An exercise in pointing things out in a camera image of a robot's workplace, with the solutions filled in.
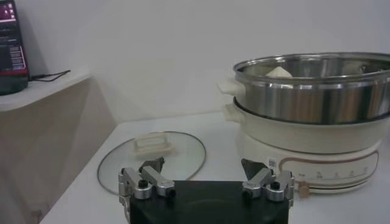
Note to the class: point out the round glass pot lid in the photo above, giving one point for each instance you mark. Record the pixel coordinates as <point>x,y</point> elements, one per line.
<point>189,155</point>

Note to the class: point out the cream electric cooker pot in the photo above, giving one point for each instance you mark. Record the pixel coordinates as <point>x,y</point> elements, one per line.
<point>304,137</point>

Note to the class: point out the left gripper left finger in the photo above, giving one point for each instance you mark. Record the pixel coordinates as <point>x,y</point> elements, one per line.
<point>158,181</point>

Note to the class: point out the black laptop with red screen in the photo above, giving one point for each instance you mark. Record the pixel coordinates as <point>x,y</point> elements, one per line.
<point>12,45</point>

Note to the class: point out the perforated steel steamer basket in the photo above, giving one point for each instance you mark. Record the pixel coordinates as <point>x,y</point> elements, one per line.
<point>304,103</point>

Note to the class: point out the white steamed baozi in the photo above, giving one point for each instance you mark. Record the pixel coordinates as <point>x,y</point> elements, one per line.
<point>278,73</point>

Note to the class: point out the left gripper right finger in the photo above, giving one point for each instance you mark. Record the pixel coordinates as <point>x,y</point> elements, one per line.
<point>259,179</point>

